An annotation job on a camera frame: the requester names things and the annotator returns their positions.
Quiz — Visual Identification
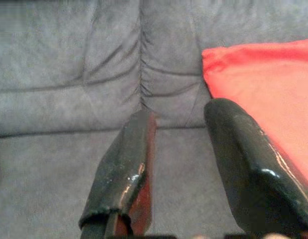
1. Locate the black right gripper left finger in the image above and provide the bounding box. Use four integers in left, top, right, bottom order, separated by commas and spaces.
78, 111, 157, 239

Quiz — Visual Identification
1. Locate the red pillow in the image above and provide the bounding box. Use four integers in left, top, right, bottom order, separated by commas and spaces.
201, 38, 308, 190

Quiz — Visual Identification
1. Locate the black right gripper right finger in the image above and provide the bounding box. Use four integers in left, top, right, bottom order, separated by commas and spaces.
204, 98, 308, 239

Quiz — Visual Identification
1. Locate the grey fabric sofa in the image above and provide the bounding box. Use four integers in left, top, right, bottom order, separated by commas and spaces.
0, 0, 308, 239

